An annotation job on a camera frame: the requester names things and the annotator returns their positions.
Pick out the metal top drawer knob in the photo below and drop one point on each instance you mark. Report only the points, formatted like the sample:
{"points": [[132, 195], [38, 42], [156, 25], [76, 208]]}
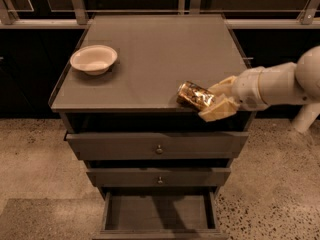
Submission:
{"points": [[159, 149]]}

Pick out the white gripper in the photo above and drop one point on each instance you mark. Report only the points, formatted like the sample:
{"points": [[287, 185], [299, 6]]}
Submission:
{"points": [[245, 89]]}

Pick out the metal middle drawer knob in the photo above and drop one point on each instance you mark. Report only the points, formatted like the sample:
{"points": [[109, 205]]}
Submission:
{"points": [[160, 180]]}

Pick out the grey middle drawer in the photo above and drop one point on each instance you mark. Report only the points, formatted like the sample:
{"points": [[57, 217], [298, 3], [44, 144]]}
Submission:
{"points": [[147, 177]]}

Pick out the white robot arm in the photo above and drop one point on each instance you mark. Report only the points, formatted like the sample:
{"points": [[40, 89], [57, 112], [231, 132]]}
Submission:
{"points": [[259, 88]]}

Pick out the grey metal railing frame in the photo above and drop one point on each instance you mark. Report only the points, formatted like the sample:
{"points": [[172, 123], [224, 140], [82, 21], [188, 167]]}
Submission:
{"points": [[235, 14]]}

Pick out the grey drawer cabinet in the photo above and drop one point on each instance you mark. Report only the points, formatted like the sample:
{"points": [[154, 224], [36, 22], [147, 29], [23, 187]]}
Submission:
{"points": [[138, 94]]}

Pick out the metal drawer knob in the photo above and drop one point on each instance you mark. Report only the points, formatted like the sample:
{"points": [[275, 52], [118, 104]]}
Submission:
{"points": [[160, 180], [159, 149]]}

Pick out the grey top drawer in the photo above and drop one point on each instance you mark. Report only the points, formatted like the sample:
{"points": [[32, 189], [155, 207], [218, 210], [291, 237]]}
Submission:
{"points": [[142, 146]]}

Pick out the grey bottom drawer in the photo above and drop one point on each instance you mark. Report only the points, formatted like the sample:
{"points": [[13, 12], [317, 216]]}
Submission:
{"points": [[160, 215]]}

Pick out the white paper bowl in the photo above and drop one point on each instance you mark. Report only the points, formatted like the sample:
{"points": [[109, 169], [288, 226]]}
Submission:
{"points": [[94, 59]]}

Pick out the grey drawer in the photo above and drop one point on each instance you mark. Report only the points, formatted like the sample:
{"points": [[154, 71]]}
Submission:
{"points": [[142, 146], [147, 177], [160, 215]]}

